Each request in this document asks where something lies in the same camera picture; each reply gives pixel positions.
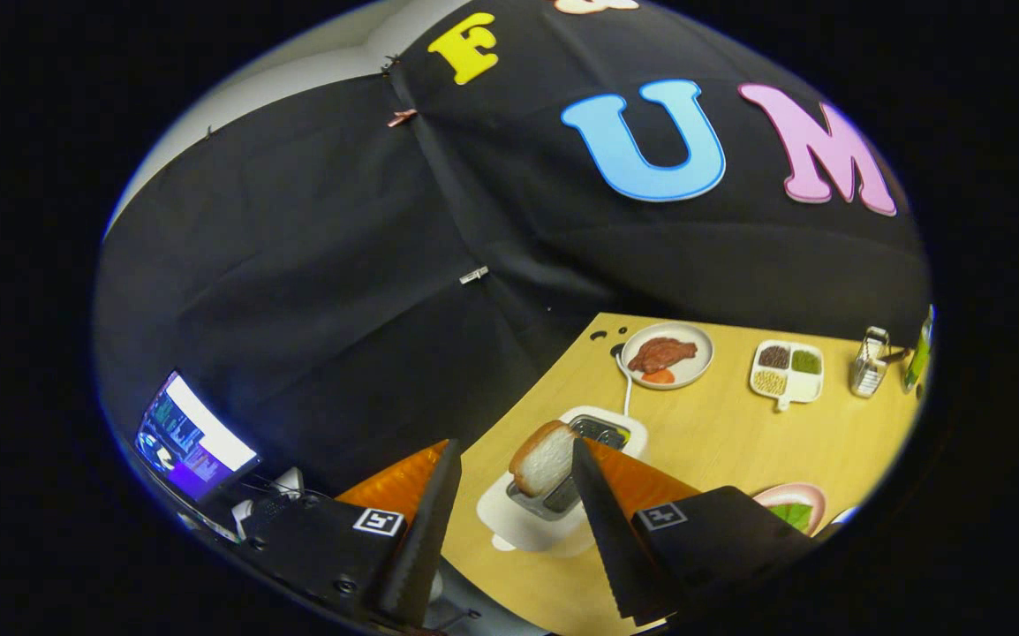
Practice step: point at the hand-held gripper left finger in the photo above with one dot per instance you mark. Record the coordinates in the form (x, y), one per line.
(426, 539)

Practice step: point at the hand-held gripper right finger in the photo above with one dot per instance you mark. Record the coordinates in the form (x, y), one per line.
(611, 539)

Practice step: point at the toasted bread slice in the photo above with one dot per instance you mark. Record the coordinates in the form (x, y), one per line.
(545, 459)

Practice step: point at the green lettuce leaf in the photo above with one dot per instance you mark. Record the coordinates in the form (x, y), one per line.
(794, 517)

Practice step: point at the white toaster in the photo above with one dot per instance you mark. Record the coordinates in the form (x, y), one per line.
(509, 526)

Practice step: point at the orange carrot slice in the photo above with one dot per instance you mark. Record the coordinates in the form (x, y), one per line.
(658, 376)

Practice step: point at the pink round plate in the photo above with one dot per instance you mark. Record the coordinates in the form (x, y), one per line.
(779, 495)

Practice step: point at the brown meat piece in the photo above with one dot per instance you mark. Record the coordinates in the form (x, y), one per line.
(660, 353)

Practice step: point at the white round plate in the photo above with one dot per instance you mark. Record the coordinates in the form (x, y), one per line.
(701, 364)

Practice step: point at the white rounded square plate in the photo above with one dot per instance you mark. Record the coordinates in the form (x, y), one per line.
(843, 515)

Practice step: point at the white divided dish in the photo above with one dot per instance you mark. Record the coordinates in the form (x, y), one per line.
(805, 387)

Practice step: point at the laptop screen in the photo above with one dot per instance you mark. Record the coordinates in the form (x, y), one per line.
(200, 437)

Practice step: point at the silver clip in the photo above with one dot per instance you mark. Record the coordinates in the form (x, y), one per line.
(474, 276)

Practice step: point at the black backdrop cloth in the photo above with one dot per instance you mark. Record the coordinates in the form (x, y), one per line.
(315, 265)

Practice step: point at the green label plastic bottle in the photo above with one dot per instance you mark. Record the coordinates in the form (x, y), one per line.
(920, 353)

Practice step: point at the pink clip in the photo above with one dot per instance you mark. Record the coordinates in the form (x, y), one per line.
(402, 117)

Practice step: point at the black clip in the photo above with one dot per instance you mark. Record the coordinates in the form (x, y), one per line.
(390, 64)

